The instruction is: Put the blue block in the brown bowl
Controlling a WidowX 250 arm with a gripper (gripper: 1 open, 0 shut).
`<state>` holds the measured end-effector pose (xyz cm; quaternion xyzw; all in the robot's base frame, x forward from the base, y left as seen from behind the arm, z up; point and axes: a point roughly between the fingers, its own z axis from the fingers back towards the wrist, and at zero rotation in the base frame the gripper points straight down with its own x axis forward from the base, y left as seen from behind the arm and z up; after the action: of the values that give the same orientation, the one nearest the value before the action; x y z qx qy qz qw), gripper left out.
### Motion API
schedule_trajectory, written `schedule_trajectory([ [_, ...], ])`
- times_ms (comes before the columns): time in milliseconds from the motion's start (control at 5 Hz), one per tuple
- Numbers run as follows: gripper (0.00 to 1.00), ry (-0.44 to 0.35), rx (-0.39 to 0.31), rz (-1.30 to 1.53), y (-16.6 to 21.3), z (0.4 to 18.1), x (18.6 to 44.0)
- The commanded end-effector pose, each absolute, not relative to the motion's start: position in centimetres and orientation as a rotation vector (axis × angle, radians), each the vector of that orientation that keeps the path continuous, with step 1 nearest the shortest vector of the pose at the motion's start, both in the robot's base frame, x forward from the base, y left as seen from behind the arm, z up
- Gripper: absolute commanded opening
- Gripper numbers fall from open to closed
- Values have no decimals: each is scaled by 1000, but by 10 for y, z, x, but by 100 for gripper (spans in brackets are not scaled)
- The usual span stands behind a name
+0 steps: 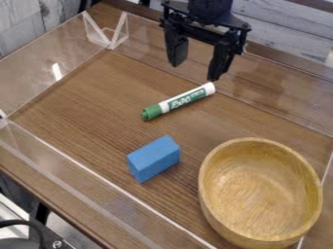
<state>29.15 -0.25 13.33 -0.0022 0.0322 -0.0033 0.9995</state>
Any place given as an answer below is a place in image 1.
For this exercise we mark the blue foam block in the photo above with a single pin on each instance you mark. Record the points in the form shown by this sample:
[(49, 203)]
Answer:
[(153, 158)]

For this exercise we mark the green Expo whiteboard marker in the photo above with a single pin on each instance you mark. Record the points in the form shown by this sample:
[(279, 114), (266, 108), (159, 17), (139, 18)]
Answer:
[(177, 101)]

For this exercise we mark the brown wooden bowl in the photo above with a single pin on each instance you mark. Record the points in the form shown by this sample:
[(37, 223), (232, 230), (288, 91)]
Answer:
[(259, 193)]

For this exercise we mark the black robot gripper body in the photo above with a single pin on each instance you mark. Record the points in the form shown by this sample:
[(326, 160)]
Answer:
[(206, 21)]

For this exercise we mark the black metal table frame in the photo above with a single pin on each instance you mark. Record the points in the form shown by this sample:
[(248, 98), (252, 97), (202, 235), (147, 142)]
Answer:
[(48, 231)]

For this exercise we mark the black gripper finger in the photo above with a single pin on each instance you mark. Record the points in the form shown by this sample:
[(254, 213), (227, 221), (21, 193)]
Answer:
[(220, 61), (176, 46)]

